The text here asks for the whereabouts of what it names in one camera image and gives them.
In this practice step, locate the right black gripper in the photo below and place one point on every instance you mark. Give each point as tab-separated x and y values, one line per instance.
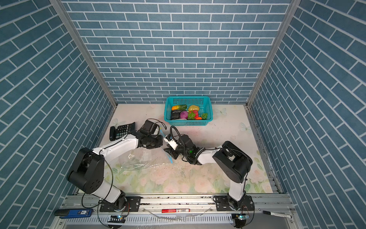
171	152

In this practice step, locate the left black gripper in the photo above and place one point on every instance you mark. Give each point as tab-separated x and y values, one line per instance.
160	142

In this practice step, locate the clear zip top bag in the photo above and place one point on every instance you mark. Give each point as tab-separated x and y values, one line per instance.
142	159

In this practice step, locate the purple toy onion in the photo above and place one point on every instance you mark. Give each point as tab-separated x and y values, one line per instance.
184	115

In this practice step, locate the yellow toy potato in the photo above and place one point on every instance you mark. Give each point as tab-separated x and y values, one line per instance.
193	107

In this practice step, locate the teal plastic basket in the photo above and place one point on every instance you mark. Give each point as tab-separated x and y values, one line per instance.
203	102

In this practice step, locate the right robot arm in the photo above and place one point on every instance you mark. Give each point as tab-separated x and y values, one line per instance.
232	161

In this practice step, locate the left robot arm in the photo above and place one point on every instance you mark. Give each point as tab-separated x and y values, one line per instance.
87	169

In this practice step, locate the green toy leaf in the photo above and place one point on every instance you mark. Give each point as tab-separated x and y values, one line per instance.
204	116
191	116

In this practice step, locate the black toy eggplant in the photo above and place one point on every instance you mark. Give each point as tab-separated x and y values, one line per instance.
175	114

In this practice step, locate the red toy pepper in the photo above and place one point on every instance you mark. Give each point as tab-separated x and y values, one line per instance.
196	113

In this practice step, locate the orange green toy cucumber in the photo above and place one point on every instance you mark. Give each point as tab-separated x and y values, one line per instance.
179	107

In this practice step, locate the red marker pen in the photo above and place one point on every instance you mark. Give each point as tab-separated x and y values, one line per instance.
175	210

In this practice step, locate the blue black handheld device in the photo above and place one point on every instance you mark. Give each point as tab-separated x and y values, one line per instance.
73	213

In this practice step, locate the black white marker pen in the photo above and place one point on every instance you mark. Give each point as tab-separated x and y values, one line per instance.
277	214

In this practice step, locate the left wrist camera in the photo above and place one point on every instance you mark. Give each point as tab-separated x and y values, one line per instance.
149	128

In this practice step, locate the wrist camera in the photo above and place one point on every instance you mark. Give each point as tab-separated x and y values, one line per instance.
171	142
149	128

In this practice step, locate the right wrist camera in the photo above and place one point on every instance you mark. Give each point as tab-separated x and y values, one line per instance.
171	142

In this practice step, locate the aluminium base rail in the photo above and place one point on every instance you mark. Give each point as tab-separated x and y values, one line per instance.
206	209

